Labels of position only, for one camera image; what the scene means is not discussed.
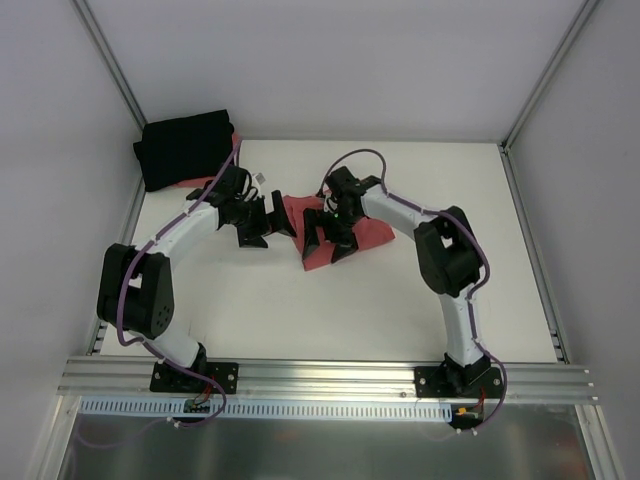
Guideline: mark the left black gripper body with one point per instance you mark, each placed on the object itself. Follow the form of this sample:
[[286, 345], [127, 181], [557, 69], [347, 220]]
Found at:
[[261, 221]]

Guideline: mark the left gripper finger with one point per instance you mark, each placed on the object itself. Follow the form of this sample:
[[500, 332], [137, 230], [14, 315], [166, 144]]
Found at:
[[257, 242], [278, 218]]

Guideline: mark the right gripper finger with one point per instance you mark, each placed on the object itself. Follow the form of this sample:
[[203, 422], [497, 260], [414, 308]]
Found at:
[[312, 220], [344, 249]]

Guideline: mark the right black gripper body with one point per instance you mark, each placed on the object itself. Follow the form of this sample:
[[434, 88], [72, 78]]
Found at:
[[331, 229]]

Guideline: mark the red t shirt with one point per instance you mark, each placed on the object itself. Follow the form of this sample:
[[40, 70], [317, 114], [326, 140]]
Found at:
[[369, 233], [200, 182]]

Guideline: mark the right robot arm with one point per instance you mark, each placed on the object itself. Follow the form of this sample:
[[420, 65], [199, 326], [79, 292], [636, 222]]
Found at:
[[449, 260]]

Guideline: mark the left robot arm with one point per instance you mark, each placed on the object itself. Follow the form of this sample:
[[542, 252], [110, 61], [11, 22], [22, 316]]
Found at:
[[136, 293]]

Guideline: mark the folded red t shirt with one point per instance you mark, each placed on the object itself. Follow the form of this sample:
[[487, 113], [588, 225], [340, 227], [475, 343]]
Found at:
[[200, 182]]

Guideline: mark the folded black t shirt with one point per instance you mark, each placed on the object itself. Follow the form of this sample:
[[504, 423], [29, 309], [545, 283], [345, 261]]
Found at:
[[186, 148]]

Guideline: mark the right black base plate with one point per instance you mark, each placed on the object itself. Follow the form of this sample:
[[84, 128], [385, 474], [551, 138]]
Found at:
[[443, 381]]

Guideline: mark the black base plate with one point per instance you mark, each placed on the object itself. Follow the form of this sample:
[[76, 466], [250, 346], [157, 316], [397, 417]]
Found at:
[[167, 379], [443, 381]]

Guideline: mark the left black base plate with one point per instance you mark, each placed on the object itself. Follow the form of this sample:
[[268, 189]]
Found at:
[[167, 379]]

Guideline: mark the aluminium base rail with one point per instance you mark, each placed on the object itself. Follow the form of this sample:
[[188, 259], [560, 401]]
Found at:
[[527, 383]]

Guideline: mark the white slotted cable duct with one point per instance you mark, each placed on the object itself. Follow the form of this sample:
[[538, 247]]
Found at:
[[412, 411]]

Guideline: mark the left rear frame post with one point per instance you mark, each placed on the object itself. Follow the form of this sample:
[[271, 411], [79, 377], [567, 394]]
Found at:
[[92, 26]]

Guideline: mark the frame post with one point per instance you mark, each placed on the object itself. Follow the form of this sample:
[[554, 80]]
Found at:
[[92, 26], [570, 37]]

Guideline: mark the right rear frame post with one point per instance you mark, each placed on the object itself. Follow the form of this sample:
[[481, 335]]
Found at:
[[570, 37]]

